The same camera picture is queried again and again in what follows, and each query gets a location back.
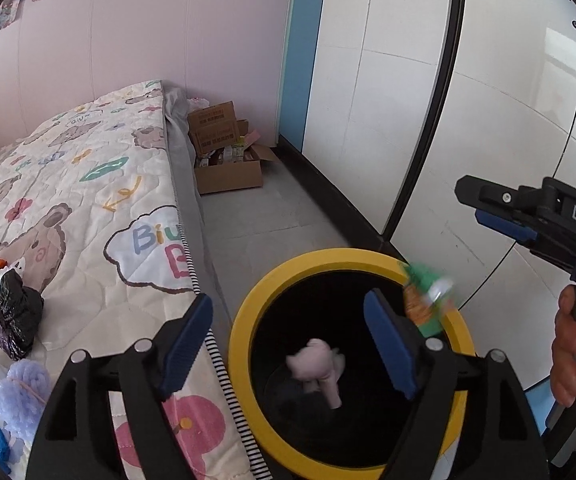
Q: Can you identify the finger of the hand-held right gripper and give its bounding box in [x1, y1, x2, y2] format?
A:
[455, 175, 544, 246]

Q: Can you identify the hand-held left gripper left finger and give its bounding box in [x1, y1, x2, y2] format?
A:
[25, 292, 215, 480]

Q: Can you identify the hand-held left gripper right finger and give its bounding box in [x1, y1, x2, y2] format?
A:
[363, 288, 552, 480]

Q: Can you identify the green and orange snack packet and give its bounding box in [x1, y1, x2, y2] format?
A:
[402, 261, 454, 337]

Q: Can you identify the yellow and black trash bin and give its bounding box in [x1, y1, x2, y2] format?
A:
[228, 248, 476, 478]

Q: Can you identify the pink cloth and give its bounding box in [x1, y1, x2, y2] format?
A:
[286, 338, 346, 409]

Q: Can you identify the person's right hand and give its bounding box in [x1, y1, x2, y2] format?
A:
[550, 285, 576, 408]

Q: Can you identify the grey mattress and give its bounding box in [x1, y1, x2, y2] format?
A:
[163, 87, 233, 341]

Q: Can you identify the crumpled black plastic bag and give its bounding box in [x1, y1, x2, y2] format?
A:
[0, 268, 45, 361]

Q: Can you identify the open cardboard box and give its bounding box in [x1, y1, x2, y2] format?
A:
[194, 119, 279, 195]

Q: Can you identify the bed with cartoon quilt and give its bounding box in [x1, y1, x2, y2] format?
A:
[0, 79, 273, 480]

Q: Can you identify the closed cardboard box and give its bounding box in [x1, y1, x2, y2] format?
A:
[188, 101, 241, 155]

